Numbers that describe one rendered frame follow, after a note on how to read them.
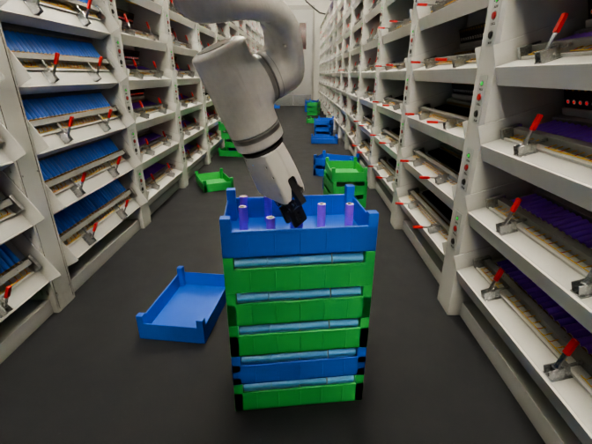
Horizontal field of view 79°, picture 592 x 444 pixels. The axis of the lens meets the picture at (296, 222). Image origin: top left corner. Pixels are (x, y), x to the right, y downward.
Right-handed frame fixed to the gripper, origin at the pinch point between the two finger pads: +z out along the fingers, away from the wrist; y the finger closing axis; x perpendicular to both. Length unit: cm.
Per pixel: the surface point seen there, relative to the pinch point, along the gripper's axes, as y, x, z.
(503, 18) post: 3, 69, -9
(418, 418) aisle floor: 22, -3, 51
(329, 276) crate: 5.9, -1.2, 13.5
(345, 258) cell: 7.0, 3.2, 11.8
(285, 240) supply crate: 1.6, -4.4, 2.7
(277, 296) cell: 0.0, -11.1, 13.9
